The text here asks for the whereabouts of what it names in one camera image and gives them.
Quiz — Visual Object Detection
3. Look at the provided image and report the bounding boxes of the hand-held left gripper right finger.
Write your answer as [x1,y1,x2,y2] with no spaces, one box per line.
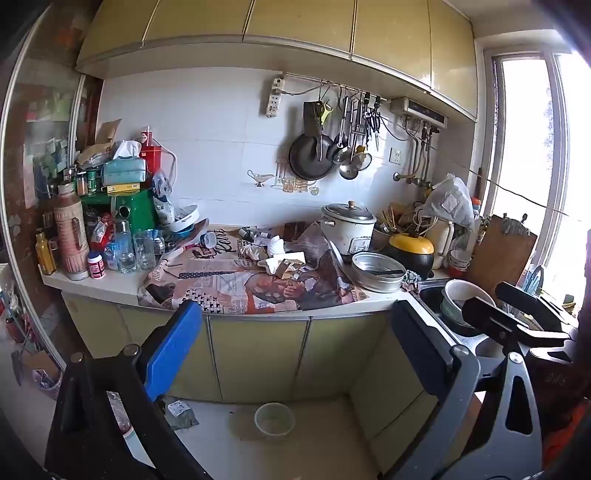
[390,299,543,480]

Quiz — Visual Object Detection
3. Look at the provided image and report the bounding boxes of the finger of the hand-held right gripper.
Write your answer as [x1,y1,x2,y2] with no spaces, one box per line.
[496,282,578,330]
[464,298,571,352]

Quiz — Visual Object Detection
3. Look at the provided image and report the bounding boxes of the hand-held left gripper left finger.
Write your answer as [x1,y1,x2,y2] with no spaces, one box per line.
[45,300,213,480]

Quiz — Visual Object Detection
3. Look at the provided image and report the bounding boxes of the person's right forearm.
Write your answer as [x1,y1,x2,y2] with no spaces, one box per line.
[542,406,591,467]

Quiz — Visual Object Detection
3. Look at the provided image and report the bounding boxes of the wooden cutting board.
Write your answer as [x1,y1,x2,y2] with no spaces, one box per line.
[464,215,539,301]

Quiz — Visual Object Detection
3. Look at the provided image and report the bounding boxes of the grey floor packet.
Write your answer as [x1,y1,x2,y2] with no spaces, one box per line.
[166,399,199,430]

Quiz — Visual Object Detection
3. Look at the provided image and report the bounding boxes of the round metal basin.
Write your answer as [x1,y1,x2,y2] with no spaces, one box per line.
[352,251,407,293]

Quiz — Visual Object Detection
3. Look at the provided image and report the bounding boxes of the stacked small bowls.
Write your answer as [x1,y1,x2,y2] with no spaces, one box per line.
[447,249,472,279]

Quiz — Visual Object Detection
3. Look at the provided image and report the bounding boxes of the printed newspaper sheet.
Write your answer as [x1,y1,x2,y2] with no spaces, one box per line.
[139,219,370,315]

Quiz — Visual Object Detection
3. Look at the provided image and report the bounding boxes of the clear plastic rubbish bag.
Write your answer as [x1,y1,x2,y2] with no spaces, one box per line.
[108,392,134,435]

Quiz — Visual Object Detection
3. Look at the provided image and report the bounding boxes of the black pot yellow lid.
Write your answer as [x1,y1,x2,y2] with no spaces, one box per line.
[387,233,435,281]

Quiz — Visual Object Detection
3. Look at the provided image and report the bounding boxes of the cream kettle jug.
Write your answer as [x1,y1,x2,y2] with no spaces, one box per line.
[425,219,455,270]

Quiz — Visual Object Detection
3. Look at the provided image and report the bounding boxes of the clear glass tumbler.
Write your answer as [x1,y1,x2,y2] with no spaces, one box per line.
[133,230,157,271]

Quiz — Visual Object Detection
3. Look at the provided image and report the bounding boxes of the small steel pot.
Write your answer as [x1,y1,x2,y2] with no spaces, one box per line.
[372,224,393,252]

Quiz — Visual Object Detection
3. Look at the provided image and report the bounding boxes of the clear glass bottle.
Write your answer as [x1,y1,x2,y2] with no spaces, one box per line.
[115,220,137,274]

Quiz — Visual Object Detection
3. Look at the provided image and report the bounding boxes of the white jar red label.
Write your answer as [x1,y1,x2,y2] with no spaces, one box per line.
[87,251,107,280]

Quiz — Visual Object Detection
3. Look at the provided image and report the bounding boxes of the bundle of chopsticks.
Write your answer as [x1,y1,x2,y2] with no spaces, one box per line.
[381,205,416,234]

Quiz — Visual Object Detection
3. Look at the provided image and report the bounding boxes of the white rice cooker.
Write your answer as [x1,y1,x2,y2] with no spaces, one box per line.
[321,200,377,256]

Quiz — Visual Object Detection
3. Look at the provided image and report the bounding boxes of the pink plastic basket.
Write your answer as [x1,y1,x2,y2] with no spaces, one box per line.
[32,369,63,400]

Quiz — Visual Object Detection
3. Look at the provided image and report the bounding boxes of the white round tray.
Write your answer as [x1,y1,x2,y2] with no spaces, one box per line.
[161,204,200,233]

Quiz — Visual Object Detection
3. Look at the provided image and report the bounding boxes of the cardboard floor box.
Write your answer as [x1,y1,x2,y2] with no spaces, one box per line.
[23,351,61,384]

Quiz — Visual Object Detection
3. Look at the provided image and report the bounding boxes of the red snack packet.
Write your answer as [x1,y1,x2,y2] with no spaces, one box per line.
[90,215,114,252]

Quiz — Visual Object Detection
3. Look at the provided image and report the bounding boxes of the green metal box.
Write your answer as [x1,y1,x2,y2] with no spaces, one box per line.
[81,189,160,232]

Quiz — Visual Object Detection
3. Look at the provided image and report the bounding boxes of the blue white plastic bag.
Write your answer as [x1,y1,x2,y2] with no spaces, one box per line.
[152,171,178,224]

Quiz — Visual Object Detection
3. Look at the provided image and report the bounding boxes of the pink patterned thermos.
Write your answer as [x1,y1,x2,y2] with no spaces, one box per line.
[53,182,90,281]

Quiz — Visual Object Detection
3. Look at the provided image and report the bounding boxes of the yellow bottle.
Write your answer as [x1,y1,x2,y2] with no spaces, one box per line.
[36,231,57,275]

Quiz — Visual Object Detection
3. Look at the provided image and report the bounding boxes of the steel ladle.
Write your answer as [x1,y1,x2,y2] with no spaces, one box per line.
[339,97,360,180]

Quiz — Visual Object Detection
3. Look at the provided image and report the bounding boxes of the teal tissue pack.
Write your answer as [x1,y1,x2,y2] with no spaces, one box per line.
[102,141,147,186]

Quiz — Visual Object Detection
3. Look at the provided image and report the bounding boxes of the red tin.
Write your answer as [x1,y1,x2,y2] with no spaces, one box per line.
[140,127,162,176]

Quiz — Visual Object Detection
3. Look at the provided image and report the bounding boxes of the steel skimmer spoon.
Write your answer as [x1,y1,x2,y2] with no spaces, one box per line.
[331,98,349,163]

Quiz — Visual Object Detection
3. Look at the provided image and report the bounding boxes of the black frying pan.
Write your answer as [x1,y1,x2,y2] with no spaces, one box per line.
[288,134,335,181]

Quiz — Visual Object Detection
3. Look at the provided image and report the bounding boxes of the glass door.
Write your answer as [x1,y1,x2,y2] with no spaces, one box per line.
[0,46,102,361]

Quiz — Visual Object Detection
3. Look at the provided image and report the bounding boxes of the black kitchen scissors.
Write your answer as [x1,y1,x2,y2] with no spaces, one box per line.
[367,99,382,151]

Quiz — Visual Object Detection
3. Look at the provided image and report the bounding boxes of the brown cardboard piece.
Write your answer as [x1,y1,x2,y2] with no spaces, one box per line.
[90,119,123,153]

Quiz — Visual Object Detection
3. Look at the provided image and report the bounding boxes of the kitchen cleaver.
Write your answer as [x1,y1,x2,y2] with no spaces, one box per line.
[303,102,324,137]

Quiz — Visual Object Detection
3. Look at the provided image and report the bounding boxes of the white power strip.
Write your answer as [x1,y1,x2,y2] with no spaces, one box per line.
[265,78,284,117]

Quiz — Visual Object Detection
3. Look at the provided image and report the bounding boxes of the thin black cable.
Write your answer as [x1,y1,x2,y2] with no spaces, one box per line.
[466,168,591,222]

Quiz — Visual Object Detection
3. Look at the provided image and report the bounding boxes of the brass wall faucet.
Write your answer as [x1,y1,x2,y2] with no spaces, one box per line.
[393,173,435,188]

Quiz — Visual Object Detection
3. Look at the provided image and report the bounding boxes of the window frame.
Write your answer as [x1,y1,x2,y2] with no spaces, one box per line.
[480,46,591,319]

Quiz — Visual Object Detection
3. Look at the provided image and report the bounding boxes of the white cord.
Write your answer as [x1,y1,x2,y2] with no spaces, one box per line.
[154,138,178,185]

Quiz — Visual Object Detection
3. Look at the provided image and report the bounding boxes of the kitchenware wall sticker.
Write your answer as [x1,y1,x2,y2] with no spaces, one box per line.
[247,157,321,195]

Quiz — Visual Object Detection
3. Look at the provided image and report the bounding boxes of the white wall water heater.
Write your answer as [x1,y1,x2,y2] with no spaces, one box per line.
[390,97,448,129]

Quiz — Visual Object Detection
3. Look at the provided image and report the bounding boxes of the metal hanging rail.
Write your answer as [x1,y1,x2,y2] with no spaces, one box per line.
[281,73,389,102]

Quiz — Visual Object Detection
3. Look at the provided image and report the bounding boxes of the yellow wall cabinets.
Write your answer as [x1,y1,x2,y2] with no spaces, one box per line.
[76,0,478,123]

